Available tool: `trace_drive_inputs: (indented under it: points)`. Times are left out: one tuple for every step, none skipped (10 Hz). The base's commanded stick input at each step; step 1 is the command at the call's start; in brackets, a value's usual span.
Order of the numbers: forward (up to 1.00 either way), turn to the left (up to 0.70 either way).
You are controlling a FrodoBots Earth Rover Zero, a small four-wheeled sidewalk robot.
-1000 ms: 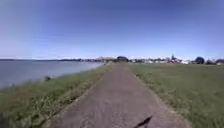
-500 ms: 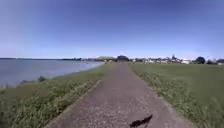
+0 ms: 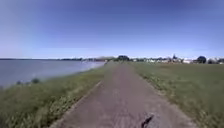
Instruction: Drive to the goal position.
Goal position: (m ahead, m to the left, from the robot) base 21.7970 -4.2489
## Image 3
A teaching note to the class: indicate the grey asphalt path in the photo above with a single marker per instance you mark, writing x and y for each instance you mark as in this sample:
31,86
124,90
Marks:
121,96

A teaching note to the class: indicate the row of buildings and trees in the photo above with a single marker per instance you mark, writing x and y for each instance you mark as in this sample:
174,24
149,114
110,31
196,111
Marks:
173,60

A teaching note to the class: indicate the lake water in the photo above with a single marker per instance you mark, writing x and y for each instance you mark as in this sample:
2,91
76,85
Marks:
36,68

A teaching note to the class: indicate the wide grass field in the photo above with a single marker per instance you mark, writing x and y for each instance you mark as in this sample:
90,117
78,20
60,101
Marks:
186,83

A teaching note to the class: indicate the small bush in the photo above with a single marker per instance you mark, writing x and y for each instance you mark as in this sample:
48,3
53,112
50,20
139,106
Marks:
35,80

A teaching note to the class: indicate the distant wooded shore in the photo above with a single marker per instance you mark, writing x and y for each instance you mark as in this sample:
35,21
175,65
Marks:
33,59

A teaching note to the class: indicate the grass strip beside water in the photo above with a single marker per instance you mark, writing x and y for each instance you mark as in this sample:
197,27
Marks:
43,100

